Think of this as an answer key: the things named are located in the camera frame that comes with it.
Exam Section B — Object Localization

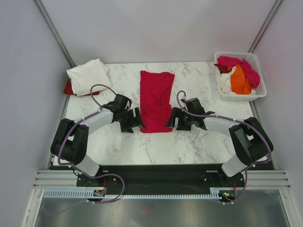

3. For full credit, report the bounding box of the white slotted cable duct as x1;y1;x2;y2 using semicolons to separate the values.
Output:
43;188;237;200

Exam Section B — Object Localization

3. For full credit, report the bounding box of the folded white t shirt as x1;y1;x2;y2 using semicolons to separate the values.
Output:
67;59;112;96

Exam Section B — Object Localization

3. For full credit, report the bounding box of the orange shirt in basket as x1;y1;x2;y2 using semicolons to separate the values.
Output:
231;65;252;95

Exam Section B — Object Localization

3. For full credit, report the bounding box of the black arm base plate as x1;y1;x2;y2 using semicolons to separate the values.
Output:
76;164;244;194

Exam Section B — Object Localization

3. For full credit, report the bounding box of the crimson red t shirt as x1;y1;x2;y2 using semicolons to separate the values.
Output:
140;70;175;133

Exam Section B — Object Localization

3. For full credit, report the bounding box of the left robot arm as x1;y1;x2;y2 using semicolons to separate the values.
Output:
50;94;144;186

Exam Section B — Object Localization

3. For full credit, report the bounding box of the dark maroon shirt in basket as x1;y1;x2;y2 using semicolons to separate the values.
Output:
214;63;232;74

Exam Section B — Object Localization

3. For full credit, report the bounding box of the cream white shirt in basket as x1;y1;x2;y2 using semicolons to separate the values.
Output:
219;66;237;94

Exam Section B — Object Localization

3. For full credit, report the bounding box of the pink shirt in basket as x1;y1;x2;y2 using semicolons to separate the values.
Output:
217;55;260;88

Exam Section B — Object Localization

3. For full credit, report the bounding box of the aluminium frame post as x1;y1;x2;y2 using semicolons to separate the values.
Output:
248;0;284;53
33;0;75;68

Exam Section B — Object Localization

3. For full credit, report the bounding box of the left aluminium frame post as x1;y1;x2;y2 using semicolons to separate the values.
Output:
33;0;75;68

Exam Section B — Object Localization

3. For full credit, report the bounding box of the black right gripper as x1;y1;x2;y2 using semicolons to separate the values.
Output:
165;107;195;131

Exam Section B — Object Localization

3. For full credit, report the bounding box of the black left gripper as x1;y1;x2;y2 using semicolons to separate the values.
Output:
116;107;144;133

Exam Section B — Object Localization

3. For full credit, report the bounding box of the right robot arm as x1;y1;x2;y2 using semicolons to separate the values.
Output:
166;98;274;186

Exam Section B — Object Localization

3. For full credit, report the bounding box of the folded dark red t shirt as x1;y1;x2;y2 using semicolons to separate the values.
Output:
63;79;100;96

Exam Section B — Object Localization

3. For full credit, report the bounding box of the right aluminium frame post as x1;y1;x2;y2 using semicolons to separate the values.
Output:
248;0;284;53

